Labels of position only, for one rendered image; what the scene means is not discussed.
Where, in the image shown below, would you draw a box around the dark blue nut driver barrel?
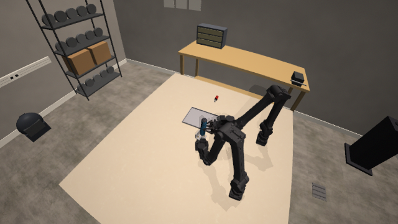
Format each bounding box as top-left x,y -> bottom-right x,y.
200,118 -> 207,137

